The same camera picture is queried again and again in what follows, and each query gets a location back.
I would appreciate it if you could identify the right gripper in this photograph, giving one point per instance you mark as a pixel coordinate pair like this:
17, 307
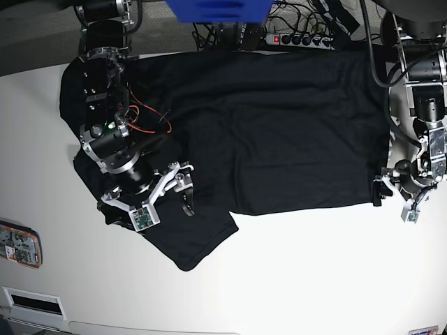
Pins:
117, 203

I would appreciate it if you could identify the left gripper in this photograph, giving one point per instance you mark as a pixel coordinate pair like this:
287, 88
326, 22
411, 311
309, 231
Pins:
404, 181

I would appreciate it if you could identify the black T-shirt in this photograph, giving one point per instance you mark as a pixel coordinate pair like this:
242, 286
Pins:
265, 134

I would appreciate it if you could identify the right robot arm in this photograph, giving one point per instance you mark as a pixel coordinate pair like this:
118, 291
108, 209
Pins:
108, 133

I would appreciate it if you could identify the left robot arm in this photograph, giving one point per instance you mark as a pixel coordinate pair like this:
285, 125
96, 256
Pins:
418, 31

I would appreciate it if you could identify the red white sticker label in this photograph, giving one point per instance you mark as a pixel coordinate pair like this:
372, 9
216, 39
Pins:
433, 330

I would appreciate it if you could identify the white power strip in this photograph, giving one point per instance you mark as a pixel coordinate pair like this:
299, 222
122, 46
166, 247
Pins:
313, 41

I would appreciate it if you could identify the black power adapter brick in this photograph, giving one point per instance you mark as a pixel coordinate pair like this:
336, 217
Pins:
252, 36

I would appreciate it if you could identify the blue plastic box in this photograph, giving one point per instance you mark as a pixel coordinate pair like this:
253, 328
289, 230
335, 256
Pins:
202, 11

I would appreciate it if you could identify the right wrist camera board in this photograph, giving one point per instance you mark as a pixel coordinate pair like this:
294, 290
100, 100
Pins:
144, 217

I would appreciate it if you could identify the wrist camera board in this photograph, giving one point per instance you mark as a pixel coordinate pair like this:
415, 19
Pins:
144, 217
410, 215

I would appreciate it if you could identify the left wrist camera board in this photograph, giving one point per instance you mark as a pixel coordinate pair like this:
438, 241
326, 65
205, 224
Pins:
410, 215

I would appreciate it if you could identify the white table cable grommet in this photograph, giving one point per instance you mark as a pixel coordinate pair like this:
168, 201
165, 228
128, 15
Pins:
34, 301

